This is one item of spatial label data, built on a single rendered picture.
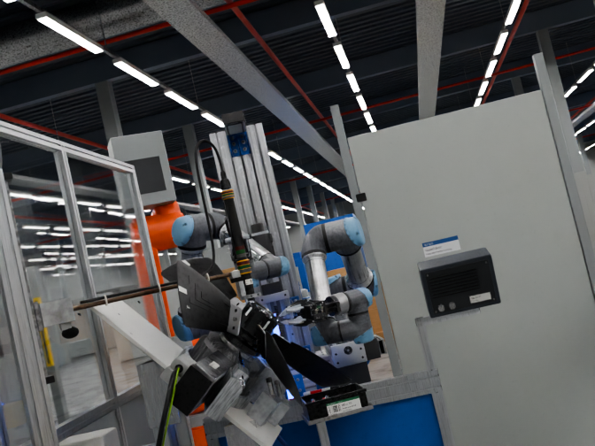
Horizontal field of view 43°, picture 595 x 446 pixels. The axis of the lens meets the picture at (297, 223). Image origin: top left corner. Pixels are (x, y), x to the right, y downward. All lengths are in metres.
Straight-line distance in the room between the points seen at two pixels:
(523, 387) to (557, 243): 0.81
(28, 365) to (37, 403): 0.11
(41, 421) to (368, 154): 2.61
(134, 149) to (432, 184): 3.05
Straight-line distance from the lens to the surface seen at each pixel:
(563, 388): 4.42
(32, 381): 2.27
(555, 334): 4.37
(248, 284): 2.49
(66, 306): 2.30
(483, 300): 2.82
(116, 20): 11.48
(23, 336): 2.27
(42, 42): 11.89
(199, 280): 2.26
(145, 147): 6.55
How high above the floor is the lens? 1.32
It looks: 4 degrees up
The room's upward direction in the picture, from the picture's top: 13 degrees counter-clockwise
